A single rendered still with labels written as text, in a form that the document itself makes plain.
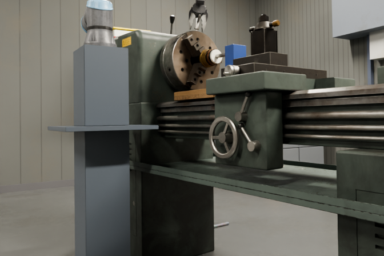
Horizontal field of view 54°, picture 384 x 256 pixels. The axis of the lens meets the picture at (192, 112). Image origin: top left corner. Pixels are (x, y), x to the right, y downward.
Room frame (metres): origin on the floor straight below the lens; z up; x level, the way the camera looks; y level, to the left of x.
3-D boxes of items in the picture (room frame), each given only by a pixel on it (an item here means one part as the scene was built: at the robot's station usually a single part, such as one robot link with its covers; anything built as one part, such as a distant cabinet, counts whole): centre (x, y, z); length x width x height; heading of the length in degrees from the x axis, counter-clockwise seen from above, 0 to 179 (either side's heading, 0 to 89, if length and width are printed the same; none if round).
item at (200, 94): (1.81, -0.15, 0.88); 0.36 x 0.30 x 0.04; 126
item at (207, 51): (1.89, -0.09, 1.08); 0.09 x 0.09 x 0.09; 36
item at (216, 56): (1.80, -0.16, 1.08); 0.13 x 0.07 x 0.07; 36
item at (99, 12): (1.74, 0.42, 1.27); 0.13 x 0.12 x 0.14; 25
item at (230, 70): (1.37, -0.14, 0.95); 0.07 x 0.04 x 0.04; 126
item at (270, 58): (1.50, -0.27, 1.00); 0.20 x 0.10 x 0.05; 36
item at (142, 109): (2.32, 0.25, 0.43); 0.60 x 0.48 x 0.86; 36
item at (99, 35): (1.73, 0.42, 1.15); 0.15 x 0.15 x 0.10
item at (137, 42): (2.32, 0.25, 1.06); 0.59 x 0.48 x 0.39; 36
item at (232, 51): (1.73, -0.21, 1.00); 0.08 x 0.06 x 0.23; 126
